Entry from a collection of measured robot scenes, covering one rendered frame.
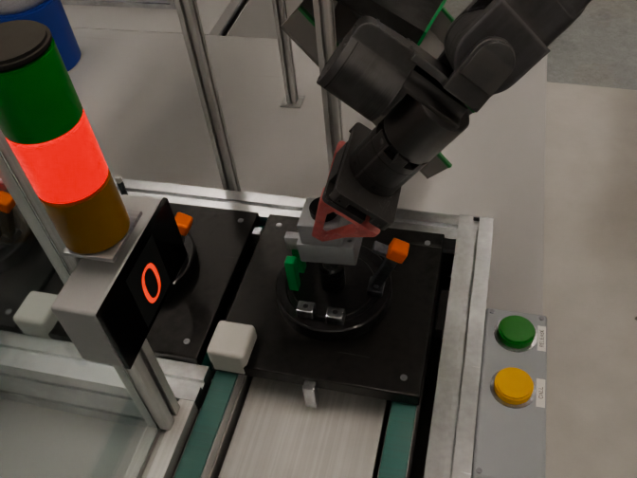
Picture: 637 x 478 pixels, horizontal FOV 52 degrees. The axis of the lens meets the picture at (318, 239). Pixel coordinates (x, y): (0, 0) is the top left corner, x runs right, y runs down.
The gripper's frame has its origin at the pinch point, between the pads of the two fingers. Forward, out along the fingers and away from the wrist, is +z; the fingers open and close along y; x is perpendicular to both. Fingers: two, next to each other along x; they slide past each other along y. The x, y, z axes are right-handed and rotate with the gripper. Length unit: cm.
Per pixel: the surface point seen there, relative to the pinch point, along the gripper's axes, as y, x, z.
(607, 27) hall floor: -239, 122, 52
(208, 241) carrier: -5.8, -7.1, 21.8
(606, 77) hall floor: -199, 119, 53
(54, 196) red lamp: 20.8, -22.4, -10.7
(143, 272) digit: 18.7, -14.6, -4.1
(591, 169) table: -40, 42, 0
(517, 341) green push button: 3.5, 25.1, -2.2
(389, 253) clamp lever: 0.8, 7.7, -1.1
